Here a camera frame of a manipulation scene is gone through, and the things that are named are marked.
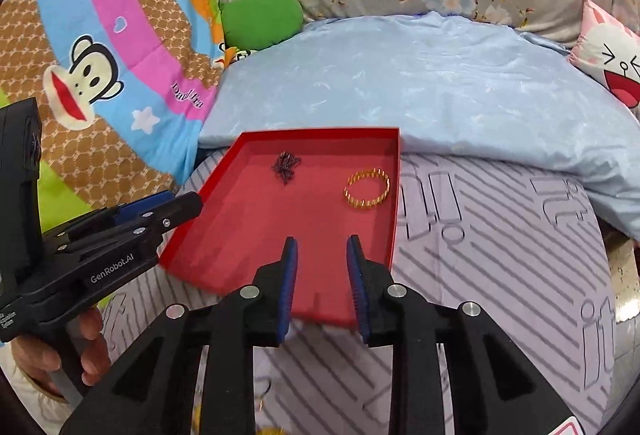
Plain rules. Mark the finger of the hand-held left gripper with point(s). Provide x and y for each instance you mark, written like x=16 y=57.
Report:
x=145 y=210
x=185 y=210

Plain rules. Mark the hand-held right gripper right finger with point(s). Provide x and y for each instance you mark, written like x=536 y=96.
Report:
x=357 y=285

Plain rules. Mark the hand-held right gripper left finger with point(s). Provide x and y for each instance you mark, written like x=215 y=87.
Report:
x=290 y=285

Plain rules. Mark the red cardboard box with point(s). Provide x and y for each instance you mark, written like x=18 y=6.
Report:
x=300 y=195

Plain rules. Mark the person's left hand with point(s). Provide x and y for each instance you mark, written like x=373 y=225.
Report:
x=92 y=350

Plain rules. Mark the grey striped bedsheet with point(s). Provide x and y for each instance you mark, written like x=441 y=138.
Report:
x=500 y=265

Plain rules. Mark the cartoon monkey printed blanket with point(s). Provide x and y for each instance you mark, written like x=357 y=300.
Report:
x=100 y=15

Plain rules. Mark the green cushion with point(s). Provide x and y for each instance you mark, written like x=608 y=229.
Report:
x=260 y=17

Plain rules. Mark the light blue quilt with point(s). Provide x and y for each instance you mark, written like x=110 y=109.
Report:
x=400 y=80

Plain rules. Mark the pink cartoon face pillow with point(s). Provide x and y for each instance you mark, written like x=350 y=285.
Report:
x=610 y=50

